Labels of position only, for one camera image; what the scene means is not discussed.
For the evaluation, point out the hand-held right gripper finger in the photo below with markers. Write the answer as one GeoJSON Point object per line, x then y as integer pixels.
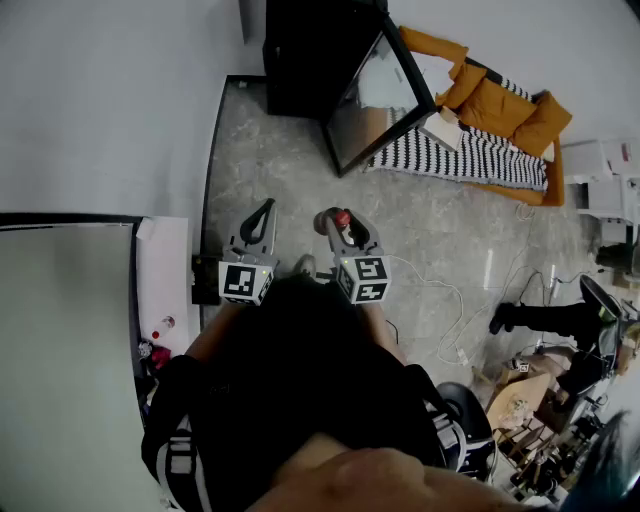
{"type": "Point", "coordinates": [369, 236]}
{"type": "Point", "coordinates": [336, 239]}

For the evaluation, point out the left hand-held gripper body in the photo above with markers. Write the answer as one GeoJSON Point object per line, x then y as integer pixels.
{"type": "Point", "coordinates": [239, 282]}

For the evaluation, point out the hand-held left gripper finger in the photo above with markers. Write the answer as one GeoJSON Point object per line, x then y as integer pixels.
{"type": "Point", "coordinates": [242, 225]}
{"type": "Point", "coordinates": [270, 225]}

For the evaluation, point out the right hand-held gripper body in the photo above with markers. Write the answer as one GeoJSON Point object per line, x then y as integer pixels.
{"type": "Point", "coordinates": [367, 277]}

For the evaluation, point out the black cabinet with glass door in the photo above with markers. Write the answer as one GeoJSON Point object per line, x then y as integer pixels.
{"type": "Point", "coordinates": [305, 55]}

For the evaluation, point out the person's right forearm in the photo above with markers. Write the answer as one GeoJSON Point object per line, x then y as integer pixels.
{"type": "Point", "coordinates": [382, 327]}

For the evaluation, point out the person's left forearm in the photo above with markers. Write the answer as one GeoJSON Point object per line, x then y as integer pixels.
{"type": "Point", "coordinates": [210, 332]}

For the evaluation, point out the person's right shoe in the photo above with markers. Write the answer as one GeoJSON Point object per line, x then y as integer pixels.
{"type": "Point", "coordinates": [321, 223]}

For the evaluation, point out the black box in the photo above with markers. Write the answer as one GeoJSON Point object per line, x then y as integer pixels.
{"type": "Point", "coordinates": [205, 280]}

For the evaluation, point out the white table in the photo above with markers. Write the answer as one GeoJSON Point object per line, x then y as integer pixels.
{"type": "Point", "coordinates": [167, 270]}

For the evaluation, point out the red crumpled item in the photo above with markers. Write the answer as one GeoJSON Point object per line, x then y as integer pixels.
{"type": "Point", "coordinates": [161, 357]}

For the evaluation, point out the person's black shirt torso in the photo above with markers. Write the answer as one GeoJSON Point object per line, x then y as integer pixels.
{"type": "Point", "coordinates": [300, 380]}

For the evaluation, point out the shiny crumpled wrapper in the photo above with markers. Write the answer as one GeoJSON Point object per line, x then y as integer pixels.
{"type": "Point", "coordinates": [145, 349]}

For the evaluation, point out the white flat box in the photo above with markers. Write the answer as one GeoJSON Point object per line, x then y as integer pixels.
{"type": "Point", "coordinates": [442, 129]}

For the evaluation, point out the black white striped blanket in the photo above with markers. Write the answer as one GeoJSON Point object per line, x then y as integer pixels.
{"type": "Point", "coordinates": [490, 157]}

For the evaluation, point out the white paper sheet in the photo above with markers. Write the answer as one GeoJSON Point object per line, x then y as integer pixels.
{"type": "Point", "coordinates": [432, 70]}

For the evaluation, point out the orange sofa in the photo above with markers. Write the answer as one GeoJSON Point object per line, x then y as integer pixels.
{"type": "Point", "coordinates": [505, 107]}

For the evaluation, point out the wooden board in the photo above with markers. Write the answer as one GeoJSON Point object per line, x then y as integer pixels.
{"type": "Point", "coordinates": [517, 397]}

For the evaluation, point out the person's face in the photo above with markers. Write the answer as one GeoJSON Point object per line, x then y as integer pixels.
{"type": "Point", "coordinates": [360, 480]}

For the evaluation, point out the black white striped pillow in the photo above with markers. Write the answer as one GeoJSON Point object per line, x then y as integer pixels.
{"type": "Point", "coordinates": [517, 89]}

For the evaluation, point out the black office chair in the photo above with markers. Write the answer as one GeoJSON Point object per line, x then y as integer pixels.
{"type": "Point", "coordinates": [600, 297]}

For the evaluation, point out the white storage furniture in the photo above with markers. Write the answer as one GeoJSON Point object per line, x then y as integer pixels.
{"type": "Point", "coordinates": [600, 165]}

